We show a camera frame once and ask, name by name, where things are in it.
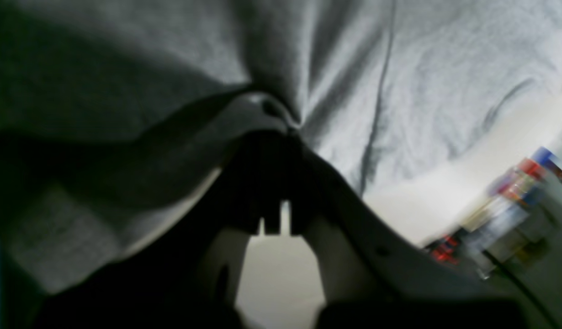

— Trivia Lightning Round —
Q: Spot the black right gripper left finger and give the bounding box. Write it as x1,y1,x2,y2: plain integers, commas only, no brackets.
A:
190,132,287,302

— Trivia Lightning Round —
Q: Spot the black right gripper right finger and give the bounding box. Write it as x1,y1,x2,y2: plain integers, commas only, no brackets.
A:
288,138,428,302

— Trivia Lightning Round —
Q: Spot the grey T-shirt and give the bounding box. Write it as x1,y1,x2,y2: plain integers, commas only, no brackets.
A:
0,0,562,329

